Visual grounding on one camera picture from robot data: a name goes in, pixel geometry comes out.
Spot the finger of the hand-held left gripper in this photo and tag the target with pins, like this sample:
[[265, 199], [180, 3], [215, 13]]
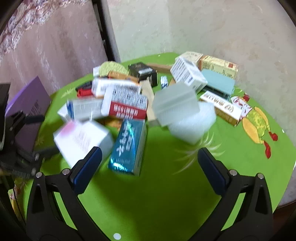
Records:
[[34, 118], [46, 153]]

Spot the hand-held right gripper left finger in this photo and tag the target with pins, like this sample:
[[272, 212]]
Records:
[[89, 169]]

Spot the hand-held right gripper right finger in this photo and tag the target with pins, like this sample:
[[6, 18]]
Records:
[[211, 171]]

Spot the purple cardboard box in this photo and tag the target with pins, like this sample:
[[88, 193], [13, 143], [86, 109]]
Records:
[[30, 97]]

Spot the white pink box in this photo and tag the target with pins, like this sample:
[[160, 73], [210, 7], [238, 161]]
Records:
[[81, 139]]

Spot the short wooden block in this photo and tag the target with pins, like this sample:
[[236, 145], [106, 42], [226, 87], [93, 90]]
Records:
[[147, 92]]

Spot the white box blue print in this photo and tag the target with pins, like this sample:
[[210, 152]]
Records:
[[185, 71]]

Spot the green printed desktop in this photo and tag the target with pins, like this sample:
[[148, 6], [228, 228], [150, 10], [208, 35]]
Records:
[[161, 197]]

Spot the teal box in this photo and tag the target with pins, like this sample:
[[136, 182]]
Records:
[[128, 148]]

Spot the white foam wrap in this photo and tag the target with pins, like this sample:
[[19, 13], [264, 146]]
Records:
[[196, 125]]

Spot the red black item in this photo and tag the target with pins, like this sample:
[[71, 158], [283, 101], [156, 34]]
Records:
[[83, 92]]

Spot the gold white box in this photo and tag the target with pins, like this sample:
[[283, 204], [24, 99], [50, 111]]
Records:
[[222, 107]]

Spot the red white box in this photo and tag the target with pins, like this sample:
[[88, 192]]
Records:
[[126, 102]]

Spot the translucent plastic box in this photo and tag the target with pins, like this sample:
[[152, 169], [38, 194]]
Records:
[[175, 102]]

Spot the patterned mauve curtain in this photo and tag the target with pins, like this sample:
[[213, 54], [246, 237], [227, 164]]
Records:
[[50, 41]]

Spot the white orange box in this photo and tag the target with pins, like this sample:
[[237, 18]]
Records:
[[108, 84]]

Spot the grey-green plastic item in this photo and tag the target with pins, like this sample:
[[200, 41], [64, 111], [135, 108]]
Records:
[[217, 84]]

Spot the green patterned pouch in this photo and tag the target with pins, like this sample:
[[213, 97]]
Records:
[[113, 67]]

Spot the small white blue packet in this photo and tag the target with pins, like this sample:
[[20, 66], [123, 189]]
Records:
[[164, 81]]

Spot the yellow box red label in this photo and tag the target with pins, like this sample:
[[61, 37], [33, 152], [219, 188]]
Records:
[[219, 66]]

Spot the black box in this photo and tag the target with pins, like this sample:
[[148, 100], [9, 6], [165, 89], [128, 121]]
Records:
[[142, 71]]

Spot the long wooden block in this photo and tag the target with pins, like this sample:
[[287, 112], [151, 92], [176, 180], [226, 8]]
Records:
[[161, 67]]

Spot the dark pole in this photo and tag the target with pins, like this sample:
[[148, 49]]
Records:
[[108, 30]]

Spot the beige box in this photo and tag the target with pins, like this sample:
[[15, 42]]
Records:
[[190, 56]]

